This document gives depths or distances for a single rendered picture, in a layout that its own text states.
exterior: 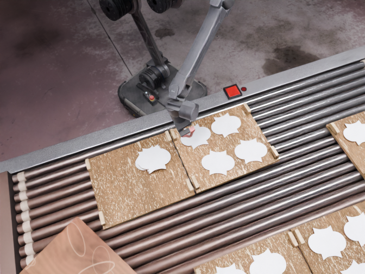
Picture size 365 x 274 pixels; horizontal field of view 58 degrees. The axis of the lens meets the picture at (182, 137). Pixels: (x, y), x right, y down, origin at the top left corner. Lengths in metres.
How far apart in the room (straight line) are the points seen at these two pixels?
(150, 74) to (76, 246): 1.55
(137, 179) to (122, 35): 2.27
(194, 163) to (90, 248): 0.56
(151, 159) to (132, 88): 1.29
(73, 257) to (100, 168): 0.42
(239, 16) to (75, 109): 1.91
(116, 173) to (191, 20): 2.40
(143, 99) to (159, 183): 1.26
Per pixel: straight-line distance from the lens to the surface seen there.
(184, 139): 1.55
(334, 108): 1.81
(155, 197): 1.44
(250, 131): 1.60
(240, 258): 1.37
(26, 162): 1.73
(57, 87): 3.26
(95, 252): 1.32
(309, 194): 1.53
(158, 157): 1.49
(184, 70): 1.29
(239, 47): 3.34
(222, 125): 1.60
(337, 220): 1.51
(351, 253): 1.49
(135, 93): 2.67
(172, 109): 1.28
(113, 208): 1.46
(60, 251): 1.36
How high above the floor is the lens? 2.27
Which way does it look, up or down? 58 degrees down
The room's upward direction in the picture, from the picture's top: 5 degrees counter-clockwise
